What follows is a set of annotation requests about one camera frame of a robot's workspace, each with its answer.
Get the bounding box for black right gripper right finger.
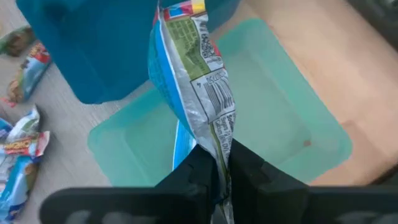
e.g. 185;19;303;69
229;139;398;224

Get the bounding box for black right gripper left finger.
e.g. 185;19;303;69
39;144;218;224

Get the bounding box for white red granola bar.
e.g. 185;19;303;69
0;130;50;158

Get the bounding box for snack packets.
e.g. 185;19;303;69
1;42;53;108

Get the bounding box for silver green granola bar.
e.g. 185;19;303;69
0;26;35;57

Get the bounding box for teal plastic tray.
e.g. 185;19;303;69
86;18;354;187

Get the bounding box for grey woven mat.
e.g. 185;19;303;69
0;0;156;224

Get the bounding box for blue plastic tray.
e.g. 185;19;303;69
15;0;242;105

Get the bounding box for black metal frame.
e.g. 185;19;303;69
345;0;398;52

